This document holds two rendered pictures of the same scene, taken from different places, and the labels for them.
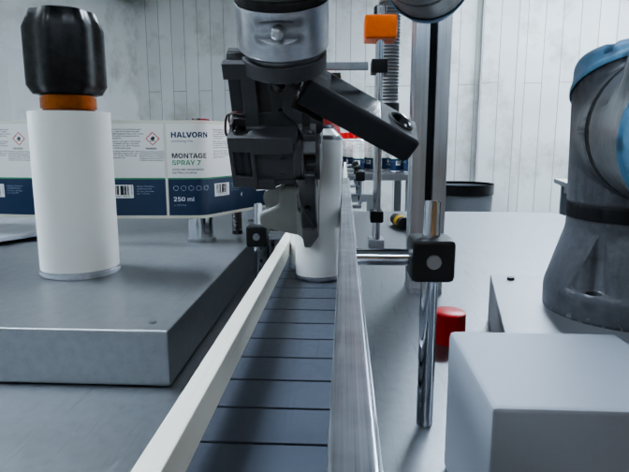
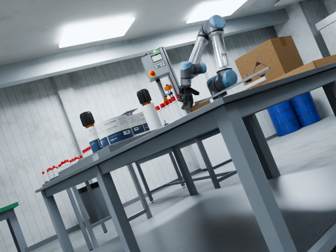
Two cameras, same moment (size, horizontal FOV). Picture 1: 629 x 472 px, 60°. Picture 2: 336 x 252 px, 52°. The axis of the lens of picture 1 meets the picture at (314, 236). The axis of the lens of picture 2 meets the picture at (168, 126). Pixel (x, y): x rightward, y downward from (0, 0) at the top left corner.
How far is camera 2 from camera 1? 2.10 m
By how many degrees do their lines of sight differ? 45
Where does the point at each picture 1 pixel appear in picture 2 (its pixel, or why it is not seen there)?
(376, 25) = (169, 86)
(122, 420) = not seen: hidden behind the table
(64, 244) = (159, 123)
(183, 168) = (144, 121)
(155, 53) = not seen: outside the picture
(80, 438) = not seen: hidden behind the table
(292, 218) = (188, 107)
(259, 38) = (188, 82)
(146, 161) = (138, 121)
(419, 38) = (176, 87)
